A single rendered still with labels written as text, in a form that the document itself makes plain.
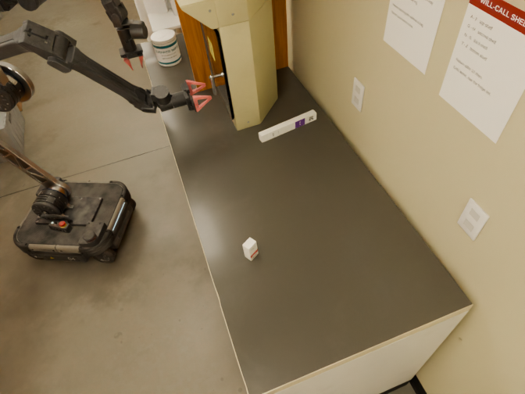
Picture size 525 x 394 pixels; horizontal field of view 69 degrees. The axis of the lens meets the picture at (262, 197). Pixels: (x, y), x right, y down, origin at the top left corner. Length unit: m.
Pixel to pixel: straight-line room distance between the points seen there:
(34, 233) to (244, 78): 1.69
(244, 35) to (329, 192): 0.65
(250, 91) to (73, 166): 2.06
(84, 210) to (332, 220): 1.70
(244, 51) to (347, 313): 0.99
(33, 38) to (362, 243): 1.20
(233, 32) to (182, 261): 1.48
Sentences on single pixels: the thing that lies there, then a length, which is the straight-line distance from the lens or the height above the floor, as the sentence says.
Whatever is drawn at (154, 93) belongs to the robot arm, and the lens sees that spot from 1.53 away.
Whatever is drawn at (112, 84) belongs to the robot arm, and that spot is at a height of 1.31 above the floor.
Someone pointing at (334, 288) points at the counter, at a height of 0.94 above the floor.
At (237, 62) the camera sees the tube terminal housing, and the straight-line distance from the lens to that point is 1.54.
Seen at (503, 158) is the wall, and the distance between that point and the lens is 1.04.
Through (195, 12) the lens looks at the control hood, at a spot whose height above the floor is 1.48.
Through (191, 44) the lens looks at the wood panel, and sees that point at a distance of 1.88.
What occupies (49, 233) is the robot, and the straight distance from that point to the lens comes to 2.65.
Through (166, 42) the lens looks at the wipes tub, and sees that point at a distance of 2.19.
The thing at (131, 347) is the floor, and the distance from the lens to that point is 2.33.
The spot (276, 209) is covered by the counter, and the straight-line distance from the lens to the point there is 1.40.
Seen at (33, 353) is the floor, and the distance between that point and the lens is 2.59.
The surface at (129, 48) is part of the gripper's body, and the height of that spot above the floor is 1.21.
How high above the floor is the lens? 2.05
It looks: 50 degrees down
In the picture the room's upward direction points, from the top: 8 degrees counter-clockwise
